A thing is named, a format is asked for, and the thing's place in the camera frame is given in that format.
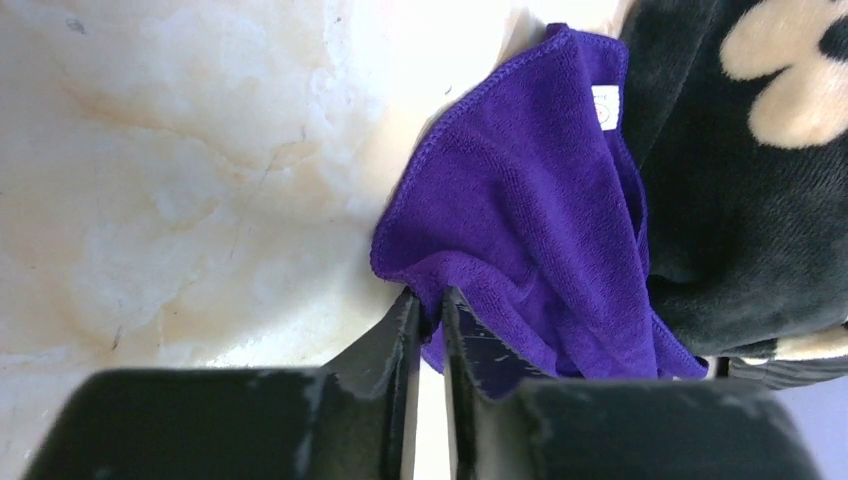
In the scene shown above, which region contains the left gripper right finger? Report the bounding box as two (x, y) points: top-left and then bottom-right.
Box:
(441, 289), (819, 479)

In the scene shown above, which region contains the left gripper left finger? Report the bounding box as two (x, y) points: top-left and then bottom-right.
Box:
(26, 291), (422, 479)

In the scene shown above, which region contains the purple towel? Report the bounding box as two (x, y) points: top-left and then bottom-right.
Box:
(370, 24), (707, 380)

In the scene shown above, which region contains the black floral blanket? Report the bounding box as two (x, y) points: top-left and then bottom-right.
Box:
(621, 0), (847, 390)

